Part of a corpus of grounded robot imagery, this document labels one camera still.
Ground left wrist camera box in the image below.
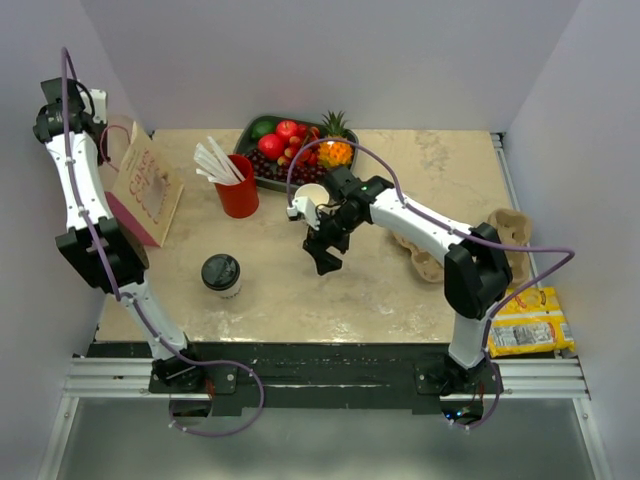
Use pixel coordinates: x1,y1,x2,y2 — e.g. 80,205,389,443
81,89,107,124

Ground green lime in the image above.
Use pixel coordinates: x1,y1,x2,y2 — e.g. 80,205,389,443
251,120,276,141

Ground yellow snack bag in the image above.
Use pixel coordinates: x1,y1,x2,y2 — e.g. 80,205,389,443
488,287,575,358

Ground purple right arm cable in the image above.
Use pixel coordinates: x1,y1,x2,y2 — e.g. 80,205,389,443
285,137,576,431

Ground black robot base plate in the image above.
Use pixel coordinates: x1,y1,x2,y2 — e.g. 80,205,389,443
147,341,506,417

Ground orange plastic pineapple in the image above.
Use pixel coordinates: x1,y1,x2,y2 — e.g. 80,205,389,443
317,111,353,169

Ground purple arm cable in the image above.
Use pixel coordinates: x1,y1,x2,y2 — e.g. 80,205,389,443
59,47,266,441
285,137,576,431

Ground paper bag pink handles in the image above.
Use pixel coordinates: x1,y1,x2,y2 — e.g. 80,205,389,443
99,118,184,248

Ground brown cardboard cup carrier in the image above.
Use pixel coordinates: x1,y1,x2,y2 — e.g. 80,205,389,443
487,208,533,289

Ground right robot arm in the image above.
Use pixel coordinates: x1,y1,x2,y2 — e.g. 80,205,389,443
287,167,512,395

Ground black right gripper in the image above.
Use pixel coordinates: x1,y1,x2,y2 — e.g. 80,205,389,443
304,207,364,276

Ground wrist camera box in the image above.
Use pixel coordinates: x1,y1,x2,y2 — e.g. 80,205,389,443
286,196,320,231
81,89,107,124

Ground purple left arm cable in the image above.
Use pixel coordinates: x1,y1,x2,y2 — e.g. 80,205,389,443
59,47,266,441

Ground aluminium frame rail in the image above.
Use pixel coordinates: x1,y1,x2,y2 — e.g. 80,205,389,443
63,358,589,400

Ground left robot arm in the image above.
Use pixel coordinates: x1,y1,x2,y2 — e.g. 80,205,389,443
33,77,207,392

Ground red plastic cup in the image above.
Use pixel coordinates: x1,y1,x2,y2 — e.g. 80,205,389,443
215,154,259,219

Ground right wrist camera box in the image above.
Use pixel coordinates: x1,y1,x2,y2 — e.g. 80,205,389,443
286,196,320,231

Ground dark red grape bunch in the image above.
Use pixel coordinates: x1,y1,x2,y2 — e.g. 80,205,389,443
245,149,327,186

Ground red apple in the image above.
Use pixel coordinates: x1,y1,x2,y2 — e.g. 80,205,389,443
258,133,285,161
275,120,298,144

